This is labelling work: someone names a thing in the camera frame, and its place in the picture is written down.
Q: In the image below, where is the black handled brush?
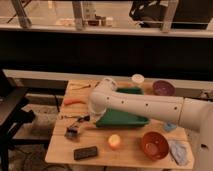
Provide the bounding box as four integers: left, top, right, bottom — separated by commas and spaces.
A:
65, 115, 90, 139

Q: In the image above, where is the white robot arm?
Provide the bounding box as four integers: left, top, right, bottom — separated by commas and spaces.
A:
89, 77, 213, 171

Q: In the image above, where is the red bowl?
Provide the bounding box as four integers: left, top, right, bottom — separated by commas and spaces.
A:
140, 131, 169, 161

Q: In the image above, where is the purple bowl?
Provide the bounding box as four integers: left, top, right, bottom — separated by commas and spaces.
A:
153, 80, 175, 96

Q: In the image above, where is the green plastic tray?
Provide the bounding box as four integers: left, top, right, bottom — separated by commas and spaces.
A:
95, 86, 151, 129

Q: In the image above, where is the metal spoon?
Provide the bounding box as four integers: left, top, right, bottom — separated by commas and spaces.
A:
59, 115, 80, 120

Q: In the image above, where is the yellow apple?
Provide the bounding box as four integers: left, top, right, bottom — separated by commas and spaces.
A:
108, 134, 121, 150

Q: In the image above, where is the black rectangular sponge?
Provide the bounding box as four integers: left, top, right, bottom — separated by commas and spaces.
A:
74, 146, 98, 160

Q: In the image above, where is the yellow banana peeler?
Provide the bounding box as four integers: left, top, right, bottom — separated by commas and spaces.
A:
70, 84, 91, 90

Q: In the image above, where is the white plastic cup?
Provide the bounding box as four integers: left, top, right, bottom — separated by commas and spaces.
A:
131, 74, 145, 86

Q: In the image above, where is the blue cloth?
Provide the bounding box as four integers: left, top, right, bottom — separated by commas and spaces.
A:
169, 140, 188, 166

